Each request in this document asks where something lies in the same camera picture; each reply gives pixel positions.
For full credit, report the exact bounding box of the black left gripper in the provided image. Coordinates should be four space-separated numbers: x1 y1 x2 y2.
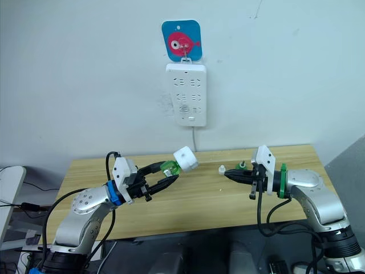
125 161 181 203

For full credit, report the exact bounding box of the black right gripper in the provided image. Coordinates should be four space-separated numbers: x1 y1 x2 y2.
224 164 268 200

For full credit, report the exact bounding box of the green liquid bottle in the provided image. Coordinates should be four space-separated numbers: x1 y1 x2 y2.
159 160 181 178

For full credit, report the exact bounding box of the white mosquito repellent heater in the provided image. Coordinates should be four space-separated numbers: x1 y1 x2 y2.
172 146 199 173

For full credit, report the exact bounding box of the white power strip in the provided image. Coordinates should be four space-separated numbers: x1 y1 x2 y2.
165 63 208 128

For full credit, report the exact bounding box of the black ribbed block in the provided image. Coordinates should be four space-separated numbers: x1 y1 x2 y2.
269 259 289 274

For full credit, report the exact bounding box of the white furniture panel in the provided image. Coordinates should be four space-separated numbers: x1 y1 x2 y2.
0 166 27 243

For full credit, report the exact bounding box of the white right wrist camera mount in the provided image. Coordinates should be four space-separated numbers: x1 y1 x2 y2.
250 144 277 196

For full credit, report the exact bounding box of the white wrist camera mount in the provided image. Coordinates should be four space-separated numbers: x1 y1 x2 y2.
111 156 139 205
250 144 277 196

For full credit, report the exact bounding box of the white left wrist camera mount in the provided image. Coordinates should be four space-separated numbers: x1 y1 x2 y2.
111 156 139 205

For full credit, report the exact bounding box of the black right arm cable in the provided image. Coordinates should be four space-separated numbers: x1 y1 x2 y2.
256 171 329 274

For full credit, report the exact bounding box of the small metal wall hook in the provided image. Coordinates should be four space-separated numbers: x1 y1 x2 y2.
181 45 193 65

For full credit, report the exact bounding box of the black power adapter with cable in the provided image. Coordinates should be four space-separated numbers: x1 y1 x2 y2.
0 182 60 213

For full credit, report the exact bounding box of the blue fish wall hook sticker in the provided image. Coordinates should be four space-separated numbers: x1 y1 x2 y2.
161 19 203 63

